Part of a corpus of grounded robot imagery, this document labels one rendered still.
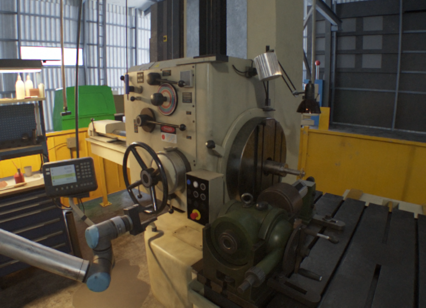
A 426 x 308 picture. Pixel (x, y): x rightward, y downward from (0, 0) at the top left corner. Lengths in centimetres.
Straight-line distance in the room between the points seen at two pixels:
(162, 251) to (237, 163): 98
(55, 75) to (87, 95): 951
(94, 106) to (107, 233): 424
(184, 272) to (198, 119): 106
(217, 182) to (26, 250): 82
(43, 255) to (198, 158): 80
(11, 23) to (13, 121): 1187
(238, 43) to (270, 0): 37
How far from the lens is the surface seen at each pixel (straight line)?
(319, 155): 352
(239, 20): 193
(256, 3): 189
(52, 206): 264
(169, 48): 244
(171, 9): 250
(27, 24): 1475
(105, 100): 538
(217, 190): 116
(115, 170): 417
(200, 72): 121
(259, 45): 181
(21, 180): 267
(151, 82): 140
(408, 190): 346
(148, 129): 152
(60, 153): 378
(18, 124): 295
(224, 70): 127
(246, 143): 127
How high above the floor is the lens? 172
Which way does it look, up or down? 13 degrees down
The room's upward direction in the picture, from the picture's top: straight up
